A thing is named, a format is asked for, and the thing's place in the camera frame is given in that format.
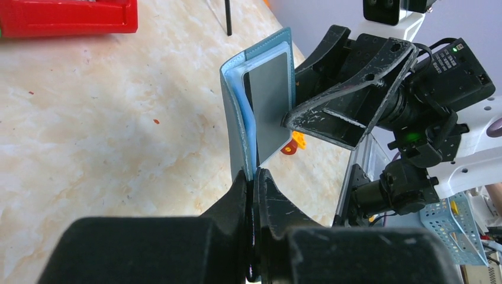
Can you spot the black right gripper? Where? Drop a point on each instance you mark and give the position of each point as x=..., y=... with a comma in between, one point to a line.
x=343, y=87

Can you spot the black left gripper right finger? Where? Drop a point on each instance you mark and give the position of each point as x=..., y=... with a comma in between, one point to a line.
x=290, y=247

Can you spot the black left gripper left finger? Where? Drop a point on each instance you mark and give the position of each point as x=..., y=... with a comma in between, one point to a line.
x=209, y=248

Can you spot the dark grey credit card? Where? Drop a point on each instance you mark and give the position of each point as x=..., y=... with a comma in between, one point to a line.
x=267, y=87

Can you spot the teal card holder wallet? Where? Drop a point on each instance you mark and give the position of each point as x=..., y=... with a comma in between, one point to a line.
x=239, y=115

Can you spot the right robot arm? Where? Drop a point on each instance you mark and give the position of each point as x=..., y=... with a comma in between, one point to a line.
x=403, y=188

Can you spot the black mini tripod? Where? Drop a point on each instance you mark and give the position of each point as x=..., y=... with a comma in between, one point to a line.
x=229, y=28

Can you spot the blue perforated basket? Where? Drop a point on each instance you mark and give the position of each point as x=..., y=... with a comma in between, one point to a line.
x=451, y=219

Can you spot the red bin with clear bags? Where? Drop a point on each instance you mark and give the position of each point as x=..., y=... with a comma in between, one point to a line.
x=24, y=19

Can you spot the aluminium frame rail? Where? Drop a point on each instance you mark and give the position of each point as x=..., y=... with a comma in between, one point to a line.
x=365, y=165

